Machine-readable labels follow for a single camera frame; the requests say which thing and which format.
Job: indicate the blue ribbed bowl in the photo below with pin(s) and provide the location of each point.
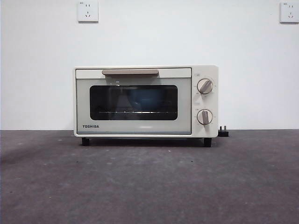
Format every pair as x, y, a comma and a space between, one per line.
146, 100

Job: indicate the beige oven knob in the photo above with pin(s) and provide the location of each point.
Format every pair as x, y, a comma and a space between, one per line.
204, 86
204, 117

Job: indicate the white Toshiba toaster oven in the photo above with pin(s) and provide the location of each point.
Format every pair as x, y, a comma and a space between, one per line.
205, 70

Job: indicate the black power plug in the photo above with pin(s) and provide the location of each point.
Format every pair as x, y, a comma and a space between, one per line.
223, 133

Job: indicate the white wall socket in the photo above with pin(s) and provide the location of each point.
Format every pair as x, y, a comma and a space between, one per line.
88, 11
289, 12

